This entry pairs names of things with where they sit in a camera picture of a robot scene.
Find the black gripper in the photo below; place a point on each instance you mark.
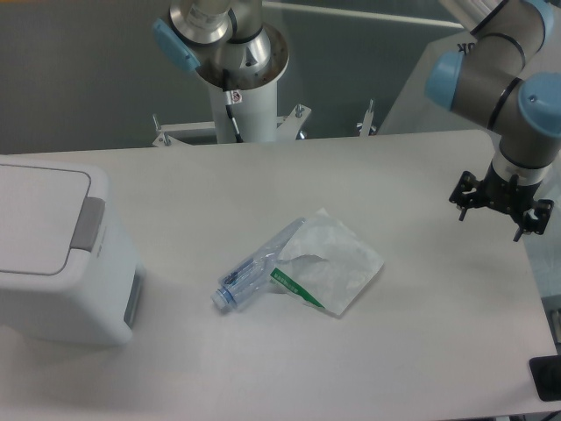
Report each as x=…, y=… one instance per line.
x=509, y=197

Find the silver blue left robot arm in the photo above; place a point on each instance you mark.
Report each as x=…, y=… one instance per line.
x=327, y=63

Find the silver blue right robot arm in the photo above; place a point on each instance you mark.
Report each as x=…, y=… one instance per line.
x=483, y=85

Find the white trash can body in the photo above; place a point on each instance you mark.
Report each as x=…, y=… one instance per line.
x=92, y=300

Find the white trash can lid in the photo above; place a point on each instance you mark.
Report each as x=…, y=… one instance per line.
x=47, y=210

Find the black device at table edge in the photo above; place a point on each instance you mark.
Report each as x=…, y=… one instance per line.
x=545, y=372

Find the white green plastic bag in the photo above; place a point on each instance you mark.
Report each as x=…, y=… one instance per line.
x=325, y=264

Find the crushed clear plastic bottle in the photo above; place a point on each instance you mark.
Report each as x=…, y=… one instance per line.
x=250, y=275

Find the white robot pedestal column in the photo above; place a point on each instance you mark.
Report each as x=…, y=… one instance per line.
x=242, y=83

